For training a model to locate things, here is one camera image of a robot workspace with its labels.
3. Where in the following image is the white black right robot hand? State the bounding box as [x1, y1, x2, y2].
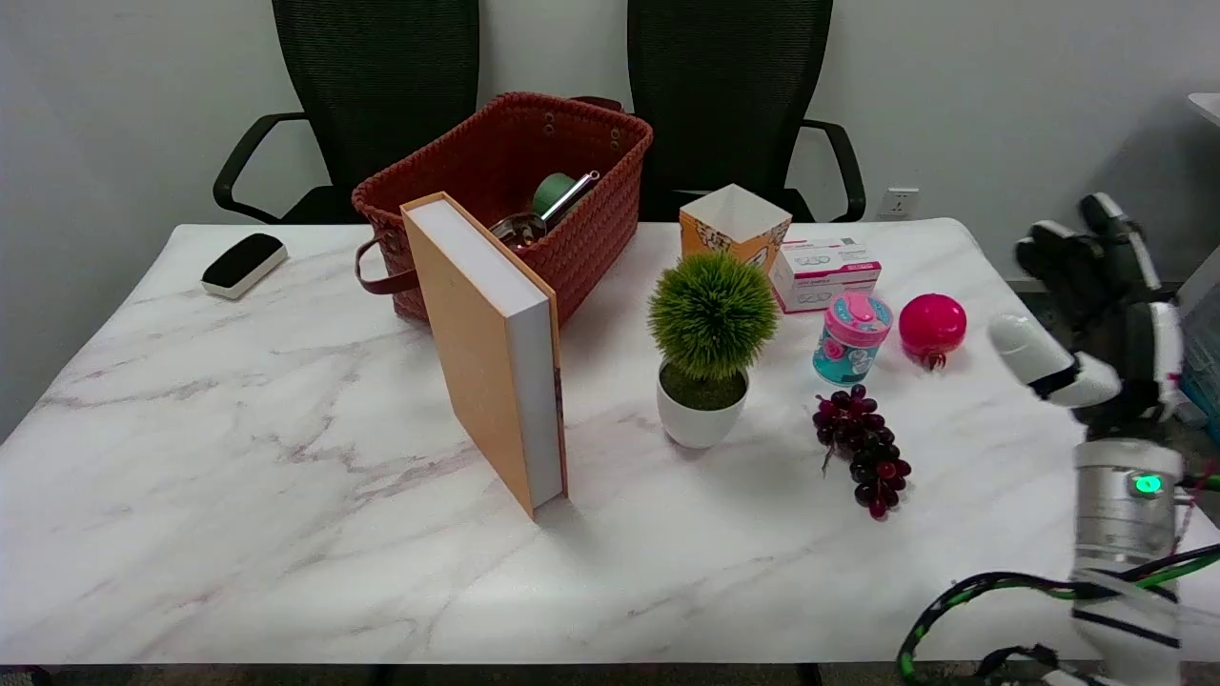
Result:
[988, 193, 1188, 439]

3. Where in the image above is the thick yellow book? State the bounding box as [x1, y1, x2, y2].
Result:
[400, 192, 569, 518]

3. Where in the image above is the blue storage crate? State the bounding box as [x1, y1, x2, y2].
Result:
[1182, 314, 1220, 441]

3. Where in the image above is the pink toy pomegranate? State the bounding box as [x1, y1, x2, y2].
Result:
[898, 293, 968, 371]

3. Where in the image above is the pink teal lidded cup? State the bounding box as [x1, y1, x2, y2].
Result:
[812, 292, 894, 386]

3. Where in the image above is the dark red grape bunch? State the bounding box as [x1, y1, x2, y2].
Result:
[812, 384, 913, 520]

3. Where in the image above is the white pink carton box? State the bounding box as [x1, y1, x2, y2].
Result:
[770, 238, 883, 314]

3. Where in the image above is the green ball plant white pot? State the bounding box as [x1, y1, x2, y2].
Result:
[648, 251, 780, 450]

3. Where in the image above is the orange paper popcorn box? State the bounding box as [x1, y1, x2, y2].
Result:
[679, 183, 793, 277]

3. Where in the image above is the black mesh office chair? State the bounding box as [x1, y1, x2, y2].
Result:
[213, 0, 480, 226]
[626, 0, 867, 224]

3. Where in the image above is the red-brown woven basket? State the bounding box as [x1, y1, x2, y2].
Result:
[352, 91, 655, 330]

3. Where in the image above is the green cup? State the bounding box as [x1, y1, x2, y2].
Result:
[532, 172, 576, 218]

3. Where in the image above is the steel ladle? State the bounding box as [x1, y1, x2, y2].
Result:
[489, 171, 601, 251]

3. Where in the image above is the black white board eraser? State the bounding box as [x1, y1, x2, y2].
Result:
[201, 232, 289, 300]

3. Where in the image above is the white desk frame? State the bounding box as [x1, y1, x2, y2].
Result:
[1174, 92, 1220, 325]

